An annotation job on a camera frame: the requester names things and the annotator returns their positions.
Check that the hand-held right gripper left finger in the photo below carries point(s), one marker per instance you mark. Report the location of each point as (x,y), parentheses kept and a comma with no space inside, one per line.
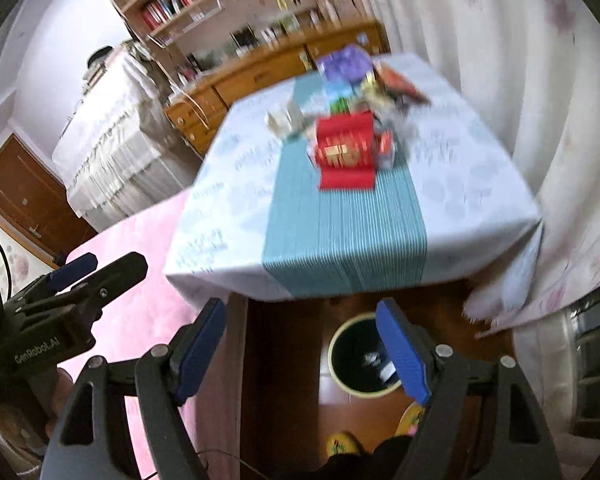
(202,350)

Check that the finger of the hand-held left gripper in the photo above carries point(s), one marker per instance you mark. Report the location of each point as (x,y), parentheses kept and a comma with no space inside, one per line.
(117,275)
(72,267)

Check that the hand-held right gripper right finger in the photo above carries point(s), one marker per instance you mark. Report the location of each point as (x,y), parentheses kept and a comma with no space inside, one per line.
(402,350)

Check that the cream rimmed dark bin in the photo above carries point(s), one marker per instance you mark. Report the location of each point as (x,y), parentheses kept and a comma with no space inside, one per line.
(355,355)

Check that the red and white packet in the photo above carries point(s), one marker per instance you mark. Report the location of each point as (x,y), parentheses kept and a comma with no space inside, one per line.
(386,149)

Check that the red cardboard box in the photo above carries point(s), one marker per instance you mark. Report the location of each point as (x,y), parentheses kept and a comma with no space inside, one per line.
(345,145)

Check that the silver wrapper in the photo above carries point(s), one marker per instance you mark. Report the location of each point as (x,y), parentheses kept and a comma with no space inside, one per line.
(397,125)

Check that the purple plastic bag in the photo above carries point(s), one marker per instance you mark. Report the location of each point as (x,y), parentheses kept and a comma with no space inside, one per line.
(347,62)

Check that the person's left hand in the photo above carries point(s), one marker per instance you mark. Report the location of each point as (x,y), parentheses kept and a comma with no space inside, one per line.
(62,391)

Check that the pink blanket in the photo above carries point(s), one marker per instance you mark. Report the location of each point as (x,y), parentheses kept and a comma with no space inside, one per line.
(145,280)

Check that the yellow embroidered slipper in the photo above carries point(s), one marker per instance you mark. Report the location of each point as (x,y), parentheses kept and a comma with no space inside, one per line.
(342,445)
(412,417)

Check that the brown wooden door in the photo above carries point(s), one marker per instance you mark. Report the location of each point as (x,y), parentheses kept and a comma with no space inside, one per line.
(35,195)

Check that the person's black trouser legs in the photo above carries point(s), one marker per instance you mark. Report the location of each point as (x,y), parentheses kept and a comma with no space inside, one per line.
(375,460)

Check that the white lace furniture cover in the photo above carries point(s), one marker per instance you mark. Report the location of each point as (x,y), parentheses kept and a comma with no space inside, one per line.
(110,145)

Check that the white and teal striped tablecloth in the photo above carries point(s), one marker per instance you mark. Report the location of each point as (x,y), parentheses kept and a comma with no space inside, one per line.
(330,240)

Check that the wooden sideboard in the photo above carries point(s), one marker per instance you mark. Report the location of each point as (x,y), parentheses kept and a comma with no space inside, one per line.
(240,80)

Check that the orange snack packet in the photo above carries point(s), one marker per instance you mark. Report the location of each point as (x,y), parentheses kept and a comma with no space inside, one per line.
(400,85)

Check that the light blue packet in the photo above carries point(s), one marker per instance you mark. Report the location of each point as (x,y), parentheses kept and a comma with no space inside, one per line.
(339,92)

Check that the white fringed curtain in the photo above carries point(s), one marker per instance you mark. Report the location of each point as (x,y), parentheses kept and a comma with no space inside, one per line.
(505,60)

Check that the white window frame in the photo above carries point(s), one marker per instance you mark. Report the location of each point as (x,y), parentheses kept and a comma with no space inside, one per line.
(542,370)

